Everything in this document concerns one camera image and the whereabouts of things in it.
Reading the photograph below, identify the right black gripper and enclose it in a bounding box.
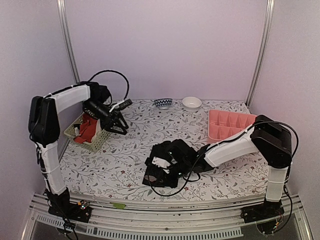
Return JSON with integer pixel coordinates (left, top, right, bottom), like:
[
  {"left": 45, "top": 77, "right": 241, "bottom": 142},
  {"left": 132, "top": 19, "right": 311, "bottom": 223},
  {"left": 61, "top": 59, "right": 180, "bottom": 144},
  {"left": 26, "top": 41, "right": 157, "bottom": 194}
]
[{"left": 154, "top": 159, "right": 191, "bottom": 189}]

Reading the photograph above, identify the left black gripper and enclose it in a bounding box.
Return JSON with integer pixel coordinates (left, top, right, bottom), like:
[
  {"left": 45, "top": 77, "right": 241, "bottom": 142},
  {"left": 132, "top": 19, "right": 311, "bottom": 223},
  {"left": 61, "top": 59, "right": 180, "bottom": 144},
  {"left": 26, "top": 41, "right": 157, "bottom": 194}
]
[{"left": 86, "top": 99, "right": 130, "bottom": 136}]

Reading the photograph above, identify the red cloth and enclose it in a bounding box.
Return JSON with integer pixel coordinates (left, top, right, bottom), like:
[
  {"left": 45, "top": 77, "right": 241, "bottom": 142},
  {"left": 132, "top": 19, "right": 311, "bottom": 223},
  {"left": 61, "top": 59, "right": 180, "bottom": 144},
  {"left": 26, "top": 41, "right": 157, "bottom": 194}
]
[{"left": 73, "top": 113, "right": 102, "bottom": 144}]

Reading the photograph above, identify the black striped underwear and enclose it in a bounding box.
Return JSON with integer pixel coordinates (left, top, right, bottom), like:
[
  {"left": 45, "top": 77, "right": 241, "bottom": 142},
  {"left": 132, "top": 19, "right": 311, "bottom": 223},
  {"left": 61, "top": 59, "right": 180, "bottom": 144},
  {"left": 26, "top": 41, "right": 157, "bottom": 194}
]
[{"left": 142, "top": 140, "right": 175, "bottom": 189}]

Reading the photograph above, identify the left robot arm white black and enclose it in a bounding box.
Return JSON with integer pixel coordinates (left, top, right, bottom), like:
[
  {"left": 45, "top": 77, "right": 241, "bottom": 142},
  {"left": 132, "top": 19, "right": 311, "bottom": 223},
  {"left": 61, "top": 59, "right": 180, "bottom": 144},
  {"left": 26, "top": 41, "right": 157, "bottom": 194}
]
[{"left": 28, "top": 79, "right": 132, "bottom": 217}]

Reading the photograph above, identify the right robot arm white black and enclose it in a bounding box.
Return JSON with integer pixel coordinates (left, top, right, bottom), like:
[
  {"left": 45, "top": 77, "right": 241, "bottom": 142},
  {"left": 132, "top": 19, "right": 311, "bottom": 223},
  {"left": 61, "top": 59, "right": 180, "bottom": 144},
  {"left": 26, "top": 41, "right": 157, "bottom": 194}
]
[{"left": 165, "top": 115, "right": 299, "bottom": 218}]

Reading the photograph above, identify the beige perforated plastic basket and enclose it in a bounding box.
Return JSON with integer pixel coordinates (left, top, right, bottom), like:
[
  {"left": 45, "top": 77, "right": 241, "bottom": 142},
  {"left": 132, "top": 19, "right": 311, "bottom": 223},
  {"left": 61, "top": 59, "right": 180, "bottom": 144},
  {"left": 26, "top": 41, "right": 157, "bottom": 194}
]
[{"left": 64, "top": 113, "right": 111, "bottom": 153}]

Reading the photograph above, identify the floral patterned table mat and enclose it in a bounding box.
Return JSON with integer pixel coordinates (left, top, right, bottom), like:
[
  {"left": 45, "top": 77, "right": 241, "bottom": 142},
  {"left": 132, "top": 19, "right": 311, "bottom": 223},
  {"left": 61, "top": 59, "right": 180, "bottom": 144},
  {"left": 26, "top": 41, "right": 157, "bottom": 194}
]
[{"left": 60, "top": 99, "right": 269, "bottom": 202}]

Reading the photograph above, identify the pink divided organizer tray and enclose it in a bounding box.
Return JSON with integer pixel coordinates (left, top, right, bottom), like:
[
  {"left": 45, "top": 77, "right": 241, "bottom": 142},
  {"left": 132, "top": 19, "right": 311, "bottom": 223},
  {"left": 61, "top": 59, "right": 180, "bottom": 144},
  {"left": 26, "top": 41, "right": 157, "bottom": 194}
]
[{"left": 207, "top": 109, "right": 257, "bottom": 144}]

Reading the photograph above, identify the blue white zigzag bowl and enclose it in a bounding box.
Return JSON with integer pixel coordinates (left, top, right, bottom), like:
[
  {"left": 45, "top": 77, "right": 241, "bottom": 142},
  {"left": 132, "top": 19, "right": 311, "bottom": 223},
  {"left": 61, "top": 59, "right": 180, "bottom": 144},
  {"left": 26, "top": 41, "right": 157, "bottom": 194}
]
[{"left": 153, "top": 98, "right": 173, "bottom": 109}]

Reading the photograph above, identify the small white bowl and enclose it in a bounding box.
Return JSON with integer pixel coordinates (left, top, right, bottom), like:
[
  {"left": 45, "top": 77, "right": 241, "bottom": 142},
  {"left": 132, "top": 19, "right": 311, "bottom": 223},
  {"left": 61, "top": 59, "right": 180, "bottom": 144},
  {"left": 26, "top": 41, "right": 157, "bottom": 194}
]
[{"left": 182, "top": 96, "right": 202, "bottom": 112}]

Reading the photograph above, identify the green tape piece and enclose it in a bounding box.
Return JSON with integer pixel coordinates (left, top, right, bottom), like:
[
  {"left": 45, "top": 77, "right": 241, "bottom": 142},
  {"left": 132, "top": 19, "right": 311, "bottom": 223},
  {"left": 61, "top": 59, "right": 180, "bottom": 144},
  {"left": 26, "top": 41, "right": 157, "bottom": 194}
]
[{"left": 111, "top": 202, "right": 126, "bottom": 210}]

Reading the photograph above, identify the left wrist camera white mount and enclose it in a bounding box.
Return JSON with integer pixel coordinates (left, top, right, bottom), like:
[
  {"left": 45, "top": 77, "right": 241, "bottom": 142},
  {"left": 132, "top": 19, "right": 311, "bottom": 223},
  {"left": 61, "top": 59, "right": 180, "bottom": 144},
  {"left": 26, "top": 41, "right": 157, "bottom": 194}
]
[{"left": 109, "top": 99, "right": 133, "bottom": 113}]

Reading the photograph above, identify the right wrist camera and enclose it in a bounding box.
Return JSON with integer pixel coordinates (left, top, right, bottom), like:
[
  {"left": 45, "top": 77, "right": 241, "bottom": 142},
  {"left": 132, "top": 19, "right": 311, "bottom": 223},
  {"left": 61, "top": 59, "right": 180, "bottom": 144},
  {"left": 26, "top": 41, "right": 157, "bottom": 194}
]
[{"left": 151, "top": 156, "right": 171, "bottom": 170}]

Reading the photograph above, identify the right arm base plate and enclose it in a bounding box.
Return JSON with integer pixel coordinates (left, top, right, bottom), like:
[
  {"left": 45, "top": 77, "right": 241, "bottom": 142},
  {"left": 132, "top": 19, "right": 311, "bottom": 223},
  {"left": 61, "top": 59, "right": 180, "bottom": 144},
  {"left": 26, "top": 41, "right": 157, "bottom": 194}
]
[{"left": 240, "top": 202, "right": 285, "bottom": 223}]

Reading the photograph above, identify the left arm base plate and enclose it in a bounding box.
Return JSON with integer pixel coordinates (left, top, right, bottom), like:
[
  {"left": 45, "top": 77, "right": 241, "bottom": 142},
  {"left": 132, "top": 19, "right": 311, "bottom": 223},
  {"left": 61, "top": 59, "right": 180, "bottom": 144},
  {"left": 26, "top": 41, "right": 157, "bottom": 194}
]
[{"left": 48, "top": 200, "right": 93, "bottom": 223}]

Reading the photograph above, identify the front aluminium rail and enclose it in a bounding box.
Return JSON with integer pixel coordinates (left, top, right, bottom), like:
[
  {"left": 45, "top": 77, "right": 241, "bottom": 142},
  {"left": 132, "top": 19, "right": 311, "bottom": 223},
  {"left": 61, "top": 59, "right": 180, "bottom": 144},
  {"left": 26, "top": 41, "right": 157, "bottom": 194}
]
[{"left": 21, "top": 193, "right": 313, "bottom": 240}]

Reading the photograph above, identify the left aluminium frame post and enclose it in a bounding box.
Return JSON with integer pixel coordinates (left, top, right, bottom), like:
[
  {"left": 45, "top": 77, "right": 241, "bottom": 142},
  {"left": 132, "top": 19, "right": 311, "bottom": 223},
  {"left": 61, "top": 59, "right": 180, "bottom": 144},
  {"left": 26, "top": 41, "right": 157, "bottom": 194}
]
[{"left": 56, "top": 0, "right": 80, "bottom": 83}]

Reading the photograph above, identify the aluminium frame post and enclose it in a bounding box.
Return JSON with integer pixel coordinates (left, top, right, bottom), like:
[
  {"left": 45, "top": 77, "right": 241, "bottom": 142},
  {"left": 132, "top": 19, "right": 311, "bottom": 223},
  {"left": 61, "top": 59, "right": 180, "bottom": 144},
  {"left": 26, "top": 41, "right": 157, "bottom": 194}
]
[
  {"left": 56, "top": 0, "right": 80, "bottom": 83},
  {"left": 245, "top": 0, "right": 275, "bottom": 109}
]

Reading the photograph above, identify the right aluminium frame post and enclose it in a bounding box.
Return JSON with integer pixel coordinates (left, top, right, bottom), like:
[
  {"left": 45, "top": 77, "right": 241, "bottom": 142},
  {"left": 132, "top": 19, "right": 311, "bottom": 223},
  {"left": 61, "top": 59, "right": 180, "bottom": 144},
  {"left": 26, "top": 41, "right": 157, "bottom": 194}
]
[{"left": 245, "top": 0, "right": 275, "bottom": 109}]

